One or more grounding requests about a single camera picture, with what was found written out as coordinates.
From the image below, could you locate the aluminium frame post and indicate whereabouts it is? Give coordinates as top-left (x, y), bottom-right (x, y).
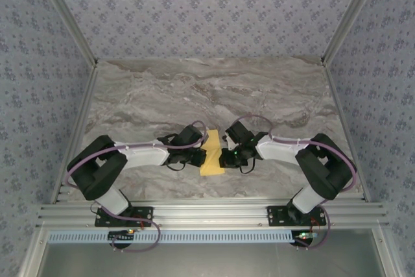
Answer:
top-left (322, 0), bottom-right (389, 66)
top-left (32, 0), bottom-right (99, 66)

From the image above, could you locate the white slotted cable duct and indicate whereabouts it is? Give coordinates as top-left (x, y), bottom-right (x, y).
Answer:
top-left (47, 230), bottom-right (302, 245)

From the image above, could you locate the aluminium frame side rail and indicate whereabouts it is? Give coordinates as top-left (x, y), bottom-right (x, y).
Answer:
top-left (323, 61), bottom-right (373, 203)
top-left (50, 62), bottom-right (99, 205)

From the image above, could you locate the thin black cable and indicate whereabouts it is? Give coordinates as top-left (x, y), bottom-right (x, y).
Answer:
top-left (239, 156), bottom-right (256, 175)
top-left (156, 133), bottom-right (187, 172)
top-left (89, 201), bottom-right (103, 218)

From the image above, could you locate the grey metal sheet panel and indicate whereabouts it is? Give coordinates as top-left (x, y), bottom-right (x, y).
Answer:
top-left (41, 243), bottom-right (386, 277)

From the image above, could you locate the aluminium frame slanted strut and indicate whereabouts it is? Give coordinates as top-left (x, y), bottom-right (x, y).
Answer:
top-left (19, 227), bottom-right (49, 277)
top-left (375, 227), bottom-right (401, 277)

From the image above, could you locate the small circuit board with LED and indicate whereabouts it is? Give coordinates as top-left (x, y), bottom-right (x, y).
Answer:
top-left (108, 229), bottom-right (136, 243)
top-left (292, 230), bottom-right (318, 246)

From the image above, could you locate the wide aluminium frame beam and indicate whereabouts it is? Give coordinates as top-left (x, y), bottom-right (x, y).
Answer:
top-left (35, 198), bottom-right (390, 228)

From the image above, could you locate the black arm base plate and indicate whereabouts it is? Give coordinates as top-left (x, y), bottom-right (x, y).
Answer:
top-left (266, 205), bottom-right (326, 227)
top-left (94, 206), bottom-right (154, 228)

